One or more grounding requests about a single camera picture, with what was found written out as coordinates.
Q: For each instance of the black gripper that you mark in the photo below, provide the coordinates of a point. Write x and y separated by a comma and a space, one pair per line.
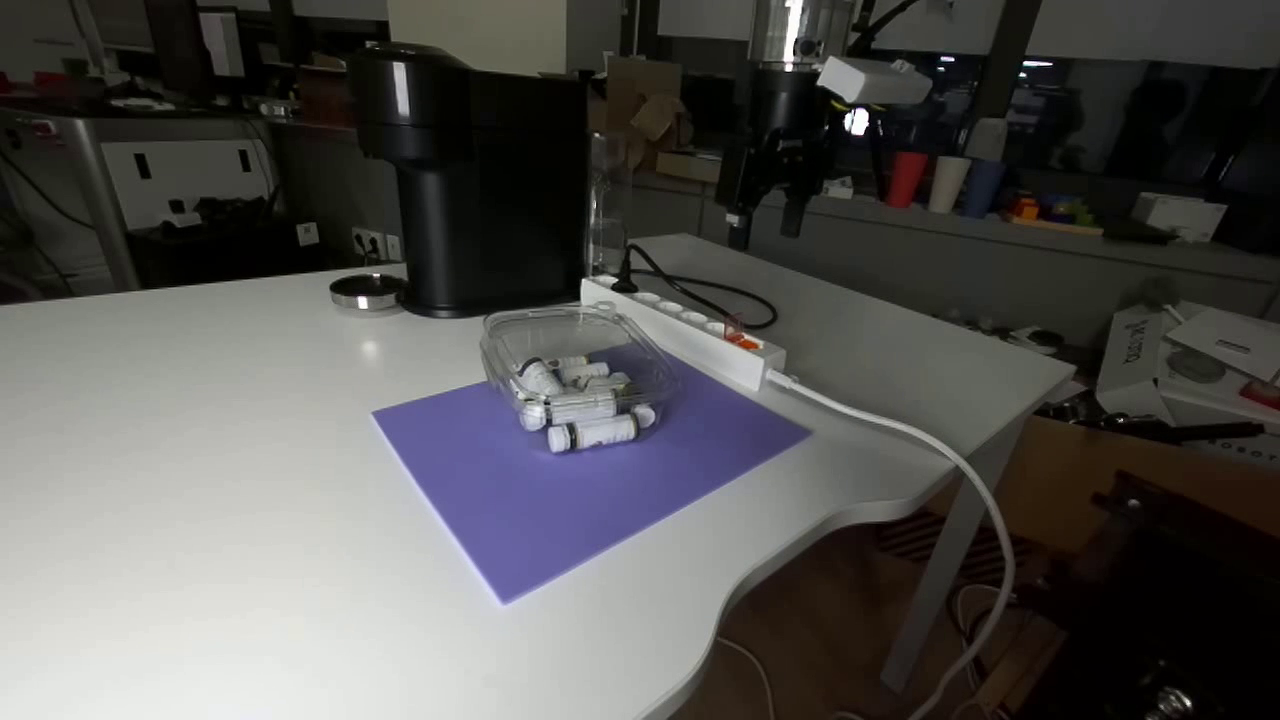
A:
772, 140

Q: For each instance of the white power strip orange switch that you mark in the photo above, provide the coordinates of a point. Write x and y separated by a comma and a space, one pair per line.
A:
695, 333

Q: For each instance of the red cup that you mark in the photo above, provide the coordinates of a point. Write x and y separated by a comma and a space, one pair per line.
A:
910, 178

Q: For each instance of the brown cardboard box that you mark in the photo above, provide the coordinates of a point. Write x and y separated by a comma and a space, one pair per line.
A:
661, 121

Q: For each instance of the white cup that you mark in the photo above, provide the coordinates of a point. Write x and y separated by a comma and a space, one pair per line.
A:
948, 185

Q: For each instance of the blue cup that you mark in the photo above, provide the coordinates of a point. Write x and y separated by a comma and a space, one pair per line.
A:
982, 189

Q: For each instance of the white coffee capsule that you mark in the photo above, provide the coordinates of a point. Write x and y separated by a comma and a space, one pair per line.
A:
537, 381
583, 404
535, 419
600, 428
619, 387
583, 367

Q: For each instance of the clear plastic container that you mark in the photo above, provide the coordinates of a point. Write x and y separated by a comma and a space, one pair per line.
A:
567, 333

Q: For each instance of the orange small object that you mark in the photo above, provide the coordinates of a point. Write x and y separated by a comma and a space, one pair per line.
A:
1027, 211

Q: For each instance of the black coffee machine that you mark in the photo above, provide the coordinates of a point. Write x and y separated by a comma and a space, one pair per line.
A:
482, 172

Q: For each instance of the green small object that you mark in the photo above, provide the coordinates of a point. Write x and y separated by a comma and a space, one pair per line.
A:
1074, 212

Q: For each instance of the purple rectangular mat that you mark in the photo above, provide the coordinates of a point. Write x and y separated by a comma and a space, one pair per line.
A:
560, 493

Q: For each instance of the white table leg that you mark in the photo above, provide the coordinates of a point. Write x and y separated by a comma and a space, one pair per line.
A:
944, 563

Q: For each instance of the round metal disc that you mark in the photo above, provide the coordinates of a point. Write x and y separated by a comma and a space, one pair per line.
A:
367, 291

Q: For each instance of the white cardboard box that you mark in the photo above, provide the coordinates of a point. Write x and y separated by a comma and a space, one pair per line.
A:
1183, 219

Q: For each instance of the white printer device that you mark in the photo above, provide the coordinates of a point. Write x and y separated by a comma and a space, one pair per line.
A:
1183, 361

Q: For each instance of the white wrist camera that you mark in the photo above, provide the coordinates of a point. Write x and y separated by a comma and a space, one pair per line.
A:
873, 80

